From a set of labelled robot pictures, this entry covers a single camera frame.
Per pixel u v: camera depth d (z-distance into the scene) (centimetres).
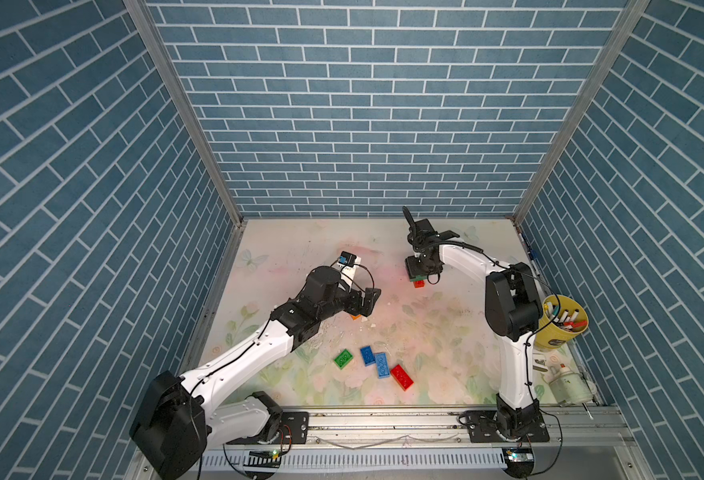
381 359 86
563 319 84
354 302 69
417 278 94
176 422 39
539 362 84
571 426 75
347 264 68
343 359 84
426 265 87
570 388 74
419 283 101
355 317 93
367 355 86
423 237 82
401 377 81
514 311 55
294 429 73
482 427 74
